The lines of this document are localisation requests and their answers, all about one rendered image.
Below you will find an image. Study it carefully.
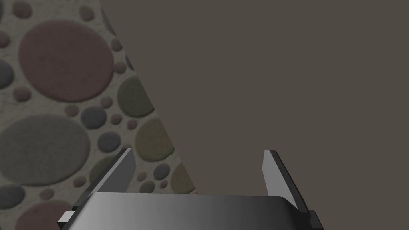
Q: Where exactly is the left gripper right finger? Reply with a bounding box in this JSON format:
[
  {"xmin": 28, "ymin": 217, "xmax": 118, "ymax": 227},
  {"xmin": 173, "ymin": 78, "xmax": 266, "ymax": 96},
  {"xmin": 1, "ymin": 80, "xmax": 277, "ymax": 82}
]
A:
[{"xmin": 262, "ymin": 149, "xmax": 310, "ymax": 214}]

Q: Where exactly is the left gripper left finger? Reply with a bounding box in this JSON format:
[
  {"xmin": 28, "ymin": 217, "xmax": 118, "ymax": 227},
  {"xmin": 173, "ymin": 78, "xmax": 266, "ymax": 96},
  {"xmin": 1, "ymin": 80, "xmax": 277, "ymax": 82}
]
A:
[{"xmin": 72, "ymin": 147, "xmax": 137, "ymax": 211}]

